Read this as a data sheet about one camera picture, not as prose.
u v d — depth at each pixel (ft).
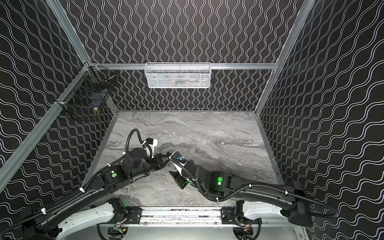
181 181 1.90
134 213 2.49
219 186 1.56
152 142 2.17
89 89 3.19
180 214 2.50
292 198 1.34
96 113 2.68
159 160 2.05
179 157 1.80
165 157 2.13
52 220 1.36
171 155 1.89
